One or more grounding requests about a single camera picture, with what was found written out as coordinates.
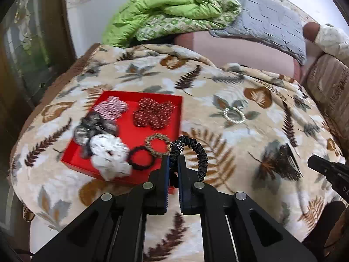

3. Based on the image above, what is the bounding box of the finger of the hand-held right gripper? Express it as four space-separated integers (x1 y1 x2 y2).
307 154 349 195

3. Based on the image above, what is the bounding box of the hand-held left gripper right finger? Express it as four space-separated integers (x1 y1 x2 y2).
178 156 320 262

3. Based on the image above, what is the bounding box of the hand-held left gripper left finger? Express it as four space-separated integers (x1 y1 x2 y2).
31 155 171 262

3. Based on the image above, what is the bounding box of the black hair tie rhinestone bead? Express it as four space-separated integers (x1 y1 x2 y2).
168 136 209 189

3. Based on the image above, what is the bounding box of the plain black hair tie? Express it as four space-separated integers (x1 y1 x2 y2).
128 145 156 171

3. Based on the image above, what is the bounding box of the gold patterned hair tie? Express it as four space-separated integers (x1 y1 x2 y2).
144 133 172 158

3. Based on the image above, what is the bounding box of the white spotted scrunchie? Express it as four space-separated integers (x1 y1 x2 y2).
89 134 133 182

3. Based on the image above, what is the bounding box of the red dotted scrunchie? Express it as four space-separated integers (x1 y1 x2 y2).
132 97 175 130

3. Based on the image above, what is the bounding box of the red cardboard box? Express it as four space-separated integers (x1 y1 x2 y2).
60 90 183 195

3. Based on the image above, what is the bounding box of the grey sheer scrunchie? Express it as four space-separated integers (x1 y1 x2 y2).
74 113 119 159

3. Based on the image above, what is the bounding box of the pink checked scrunchie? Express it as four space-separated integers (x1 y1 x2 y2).
93 96 128 121

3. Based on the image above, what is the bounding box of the striped floral cushion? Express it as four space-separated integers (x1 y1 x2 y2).
302 54 349 122

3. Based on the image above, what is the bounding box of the leaf print fleece blanket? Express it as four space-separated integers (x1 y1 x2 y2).
8 42 349 262

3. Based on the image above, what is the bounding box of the cream cloth on sofa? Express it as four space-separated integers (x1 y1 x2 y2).
313 23 349 61

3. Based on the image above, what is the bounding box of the pink bed sheet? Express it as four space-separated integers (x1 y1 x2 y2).
173 31 302 84

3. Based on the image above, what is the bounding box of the grey quilted pillow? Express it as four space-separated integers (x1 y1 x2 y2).
209 0 307 66

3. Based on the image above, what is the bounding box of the green quilt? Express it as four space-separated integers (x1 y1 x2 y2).
101 0 243 48

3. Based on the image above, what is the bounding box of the wooden glass door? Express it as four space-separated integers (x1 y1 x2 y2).
0 0 78 175

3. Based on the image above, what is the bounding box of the rhinestone ring hair tie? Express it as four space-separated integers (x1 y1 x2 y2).
223 107 246 124

